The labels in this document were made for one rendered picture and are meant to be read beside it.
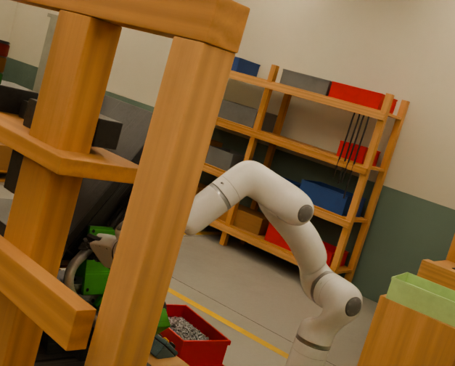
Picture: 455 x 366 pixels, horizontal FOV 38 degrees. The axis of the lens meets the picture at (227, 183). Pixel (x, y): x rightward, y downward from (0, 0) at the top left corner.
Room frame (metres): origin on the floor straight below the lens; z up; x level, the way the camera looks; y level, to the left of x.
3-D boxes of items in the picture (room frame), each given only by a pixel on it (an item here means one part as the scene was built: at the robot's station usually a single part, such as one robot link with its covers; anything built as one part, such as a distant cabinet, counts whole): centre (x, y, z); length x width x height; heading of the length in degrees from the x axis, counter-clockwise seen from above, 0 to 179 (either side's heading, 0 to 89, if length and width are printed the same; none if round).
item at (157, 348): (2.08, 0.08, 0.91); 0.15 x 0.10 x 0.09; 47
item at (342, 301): (2.08, -0.44, 1.19); 0.19 x 0.12 x 0.24; 31
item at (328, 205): (7.88, -0.27, 1.10); 3.01 x 0.55 x 2.20; 54
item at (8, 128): (1.80, 0.60, 1.52); 0.90 x 0.25 x 0.04; 47
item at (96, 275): (1.99, 0.33, 1.17); 0.13 x 0.12 x 0.20; 47
